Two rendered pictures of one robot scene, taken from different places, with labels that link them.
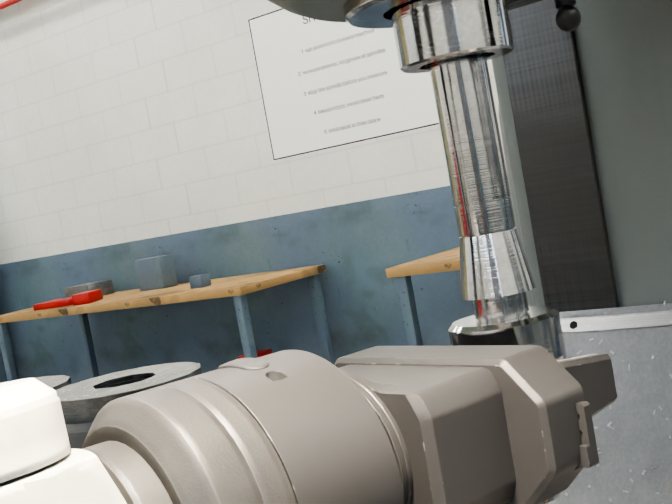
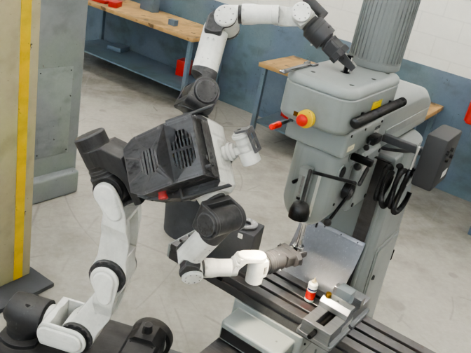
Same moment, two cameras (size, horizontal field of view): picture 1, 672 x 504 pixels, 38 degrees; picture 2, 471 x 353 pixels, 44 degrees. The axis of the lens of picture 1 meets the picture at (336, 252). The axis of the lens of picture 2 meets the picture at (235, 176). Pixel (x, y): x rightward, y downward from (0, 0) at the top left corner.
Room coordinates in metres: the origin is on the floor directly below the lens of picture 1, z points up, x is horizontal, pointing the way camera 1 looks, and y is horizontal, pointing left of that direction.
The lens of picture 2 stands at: (-1.56, 0.46, 2.35)
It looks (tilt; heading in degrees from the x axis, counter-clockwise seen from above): 25 degrees down; 354
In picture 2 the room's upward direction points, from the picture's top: 12 degrees clockwise
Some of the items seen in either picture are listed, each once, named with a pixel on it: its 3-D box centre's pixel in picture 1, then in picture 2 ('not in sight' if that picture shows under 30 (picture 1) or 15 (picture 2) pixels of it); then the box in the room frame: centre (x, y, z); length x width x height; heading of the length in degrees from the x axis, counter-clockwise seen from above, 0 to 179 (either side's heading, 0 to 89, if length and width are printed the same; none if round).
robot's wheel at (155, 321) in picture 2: not in sight; (151, 337); (0.53, 0.46, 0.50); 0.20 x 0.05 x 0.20; 76
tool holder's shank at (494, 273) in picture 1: (479, 186); (301, 232); (0.41, -0.06, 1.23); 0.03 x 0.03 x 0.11
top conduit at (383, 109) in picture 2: not in sight; (379, 111); (0.35, -0.20, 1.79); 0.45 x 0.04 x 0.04; 144
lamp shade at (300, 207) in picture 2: not in sight; (300, 209); (0.22, 0.02, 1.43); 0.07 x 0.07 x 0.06
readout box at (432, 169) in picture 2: not in sight; (438, 157); (0.45, -0.51, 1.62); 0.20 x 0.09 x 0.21; 144
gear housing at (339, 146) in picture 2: not in sight; (336, 125); (0.44, -0.09, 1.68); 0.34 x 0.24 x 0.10; 144
